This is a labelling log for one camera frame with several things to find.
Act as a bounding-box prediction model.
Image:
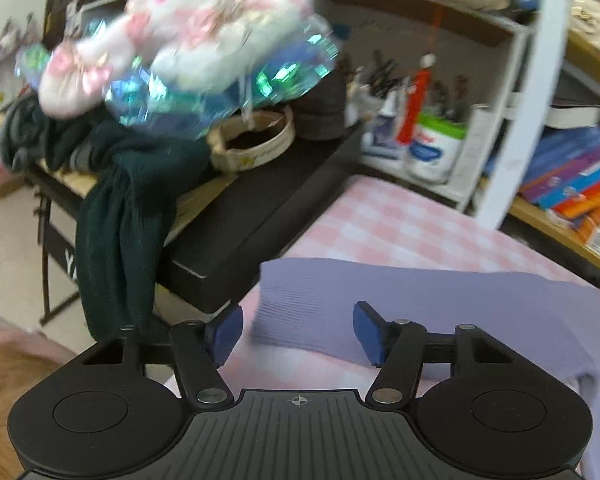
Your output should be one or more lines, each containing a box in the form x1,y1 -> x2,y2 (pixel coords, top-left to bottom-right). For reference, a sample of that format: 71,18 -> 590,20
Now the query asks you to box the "dark green cloth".
42,112 -> 212,342

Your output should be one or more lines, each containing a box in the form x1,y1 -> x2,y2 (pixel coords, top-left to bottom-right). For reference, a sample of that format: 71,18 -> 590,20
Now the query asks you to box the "plush toy bouquet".
15,0 -> 342,141

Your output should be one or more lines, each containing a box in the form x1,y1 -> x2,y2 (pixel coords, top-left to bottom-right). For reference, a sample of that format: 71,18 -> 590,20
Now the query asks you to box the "white shelf unit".
260,0 -> 600,288

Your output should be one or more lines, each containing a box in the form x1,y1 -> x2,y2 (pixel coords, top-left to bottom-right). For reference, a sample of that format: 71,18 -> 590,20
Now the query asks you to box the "orange fluffy cloth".
0,345 -> 78,480

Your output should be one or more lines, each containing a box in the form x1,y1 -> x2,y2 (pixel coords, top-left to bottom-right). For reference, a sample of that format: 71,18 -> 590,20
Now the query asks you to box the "pink checkered bed sheet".
0,175 -> 600,480

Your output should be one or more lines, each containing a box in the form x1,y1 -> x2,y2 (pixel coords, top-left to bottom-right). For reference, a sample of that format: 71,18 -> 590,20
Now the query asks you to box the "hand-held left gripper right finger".
353,301 -> 530,407

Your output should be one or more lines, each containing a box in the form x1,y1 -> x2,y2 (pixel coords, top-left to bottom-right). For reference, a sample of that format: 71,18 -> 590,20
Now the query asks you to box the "lavender knit sweater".
250,257 -> 600,480

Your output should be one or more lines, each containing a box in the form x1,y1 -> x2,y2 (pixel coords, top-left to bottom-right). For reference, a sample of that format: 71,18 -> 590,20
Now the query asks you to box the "white green-lidded canister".
406,110 -> 468,185

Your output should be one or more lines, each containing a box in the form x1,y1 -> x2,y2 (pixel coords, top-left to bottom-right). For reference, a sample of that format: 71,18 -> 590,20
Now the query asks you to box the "dark grey beanie hat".
287,67 -> 348,142

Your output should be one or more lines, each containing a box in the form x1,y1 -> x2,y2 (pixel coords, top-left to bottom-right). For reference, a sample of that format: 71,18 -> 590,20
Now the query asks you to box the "row of colourful books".
485,127 -> 600,221

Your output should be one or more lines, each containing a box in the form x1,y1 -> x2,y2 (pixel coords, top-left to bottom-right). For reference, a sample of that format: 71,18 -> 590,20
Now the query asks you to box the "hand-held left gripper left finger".
78,303 -> 244,408

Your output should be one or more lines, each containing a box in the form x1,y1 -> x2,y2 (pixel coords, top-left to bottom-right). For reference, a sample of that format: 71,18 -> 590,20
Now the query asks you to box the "white pen holder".
344,50 -> 406,161

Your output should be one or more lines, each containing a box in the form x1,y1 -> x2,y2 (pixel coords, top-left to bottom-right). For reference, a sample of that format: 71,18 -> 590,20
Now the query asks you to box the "red hanging tassel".
396,54 -> 437,147

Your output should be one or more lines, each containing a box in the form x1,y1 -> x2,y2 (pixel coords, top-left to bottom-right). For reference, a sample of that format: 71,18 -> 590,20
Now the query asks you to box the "round cardboard box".
207,104 -> 297,175

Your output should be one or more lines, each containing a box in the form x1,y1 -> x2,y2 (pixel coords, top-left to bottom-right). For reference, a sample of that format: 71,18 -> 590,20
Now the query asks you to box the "grey cloth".
0,94 -> 98,173

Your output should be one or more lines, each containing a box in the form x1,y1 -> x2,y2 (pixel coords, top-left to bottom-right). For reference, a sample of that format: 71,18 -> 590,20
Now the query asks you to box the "black white book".
547,101 -> 600,131

